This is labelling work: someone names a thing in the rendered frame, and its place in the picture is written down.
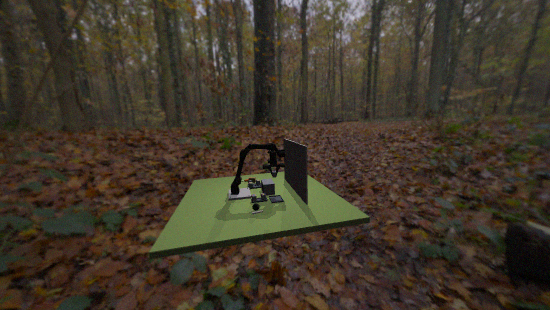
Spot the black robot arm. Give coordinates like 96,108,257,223
231,143,285,195

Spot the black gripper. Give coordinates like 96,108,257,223
263,158,285,175

